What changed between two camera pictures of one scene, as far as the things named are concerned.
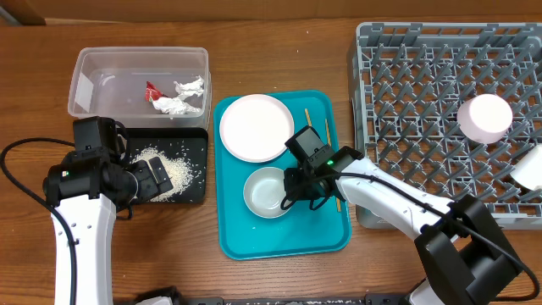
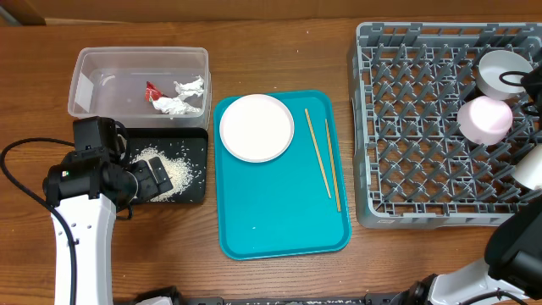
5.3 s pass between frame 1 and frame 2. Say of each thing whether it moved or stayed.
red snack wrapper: stayed
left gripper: stayed
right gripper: moved
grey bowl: moved
